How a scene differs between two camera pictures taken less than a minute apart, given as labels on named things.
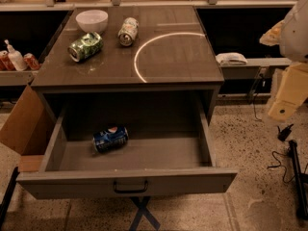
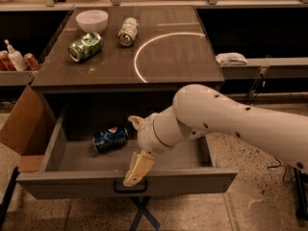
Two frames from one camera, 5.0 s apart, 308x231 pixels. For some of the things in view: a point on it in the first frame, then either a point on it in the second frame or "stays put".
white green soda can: x=128 y=32 stays put
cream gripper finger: x=272 y=37 -> x=138 y=121
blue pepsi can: x=110 y=139 stays put
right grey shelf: x=238 y=28 stays put
